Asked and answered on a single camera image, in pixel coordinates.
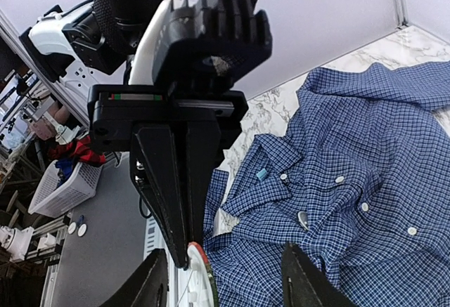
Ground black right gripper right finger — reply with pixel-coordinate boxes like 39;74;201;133
281;243;355;307

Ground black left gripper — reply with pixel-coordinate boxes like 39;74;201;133
87;84;248;269

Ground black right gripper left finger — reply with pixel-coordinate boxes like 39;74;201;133
101;249;169;307

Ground blue plaid shirt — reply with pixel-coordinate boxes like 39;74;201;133
203;63;449;306

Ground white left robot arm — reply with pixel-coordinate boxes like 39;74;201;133
20;0;273;269

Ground red plaid cloth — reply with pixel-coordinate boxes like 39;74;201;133
47;135;106;167

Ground white plastic laundry basket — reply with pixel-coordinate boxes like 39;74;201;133
27;160;103;218

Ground black wrist camera on left gripper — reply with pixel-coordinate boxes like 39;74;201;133
128;0;274;90

